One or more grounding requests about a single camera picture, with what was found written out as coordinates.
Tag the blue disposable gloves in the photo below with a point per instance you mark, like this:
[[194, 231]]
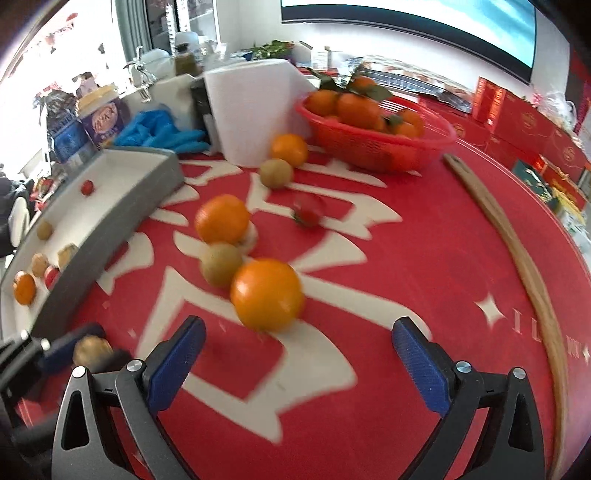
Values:
[[147, 127]]

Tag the stack of red gift boxes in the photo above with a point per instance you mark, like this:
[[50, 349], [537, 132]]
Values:
[[517, 115]]

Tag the black box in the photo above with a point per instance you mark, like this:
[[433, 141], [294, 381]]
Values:
[[201, 106]]

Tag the red plastic basket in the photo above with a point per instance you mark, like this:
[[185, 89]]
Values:
[[369, 147]]

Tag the grey tray with white inside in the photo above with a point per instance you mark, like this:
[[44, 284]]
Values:
[[152, 194]]

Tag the purple cup with yellow lid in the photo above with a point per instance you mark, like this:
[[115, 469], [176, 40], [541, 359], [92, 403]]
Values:
[[106, 122]]

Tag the metal tap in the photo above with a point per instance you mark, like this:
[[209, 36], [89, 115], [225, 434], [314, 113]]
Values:
[[141, 74]]

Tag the clear plastic bag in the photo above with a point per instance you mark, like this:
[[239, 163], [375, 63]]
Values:
[[558, 108]]

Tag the checkered cloth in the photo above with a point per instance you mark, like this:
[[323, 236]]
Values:
[[415, 78]]

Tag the green gift bag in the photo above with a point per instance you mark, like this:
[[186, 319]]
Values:
[[528, 177]]

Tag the blue carton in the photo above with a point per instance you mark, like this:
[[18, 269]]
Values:
[[69, 141]]

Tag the green leaves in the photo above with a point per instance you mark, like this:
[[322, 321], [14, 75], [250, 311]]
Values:
[[272, 50]]

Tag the red round printed table mat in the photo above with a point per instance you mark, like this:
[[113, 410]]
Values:
[[415, 258]]

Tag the walnut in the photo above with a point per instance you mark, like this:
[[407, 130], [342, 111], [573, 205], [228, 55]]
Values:
[[67, 255], [39, 263], [92, 351]]

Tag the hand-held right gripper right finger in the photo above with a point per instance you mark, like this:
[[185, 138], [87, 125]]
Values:
[[420, 369]]

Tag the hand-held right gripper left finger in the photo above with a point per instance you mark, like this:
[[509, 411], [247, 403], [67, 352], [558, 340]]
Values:
[[178, 364]]

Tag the orange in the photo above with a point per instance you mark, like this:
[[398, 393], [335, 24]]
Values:
[[24, 287], [288, 149], [267, 294], [221, 218]]

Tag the small kiwi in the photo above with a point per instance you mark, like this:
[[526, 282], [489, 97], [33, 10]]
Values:
[[45, 229]]

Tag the red gold-trimmed apple box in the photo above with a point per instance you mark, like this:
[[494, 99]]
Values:
[[563, 180]]

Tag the wall television screen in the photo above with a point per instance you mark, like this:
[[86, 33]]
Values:
[[461, 27]]

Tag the white paper towel roll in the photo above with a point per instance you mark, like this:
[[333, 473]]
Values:
[[249, 110]]

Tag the window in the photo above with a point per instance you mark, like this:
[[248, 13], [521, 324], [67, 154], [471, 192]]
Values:
[[55, 27]]

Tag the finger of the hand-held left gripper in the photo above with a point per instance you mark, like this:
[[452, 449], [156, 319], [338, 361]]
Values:
[[64, 348], [117, 361]]

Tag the pile of leafy tangerines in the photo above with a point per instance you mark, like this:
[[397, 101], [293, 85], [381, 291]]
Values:
[[358, 110]]

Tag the jar with green contents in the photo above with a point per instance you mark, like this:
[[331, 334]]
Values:
[[187, 62]]

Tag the long wooden stick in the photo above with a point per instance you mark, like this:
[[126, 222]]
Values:
[[531, 277]]

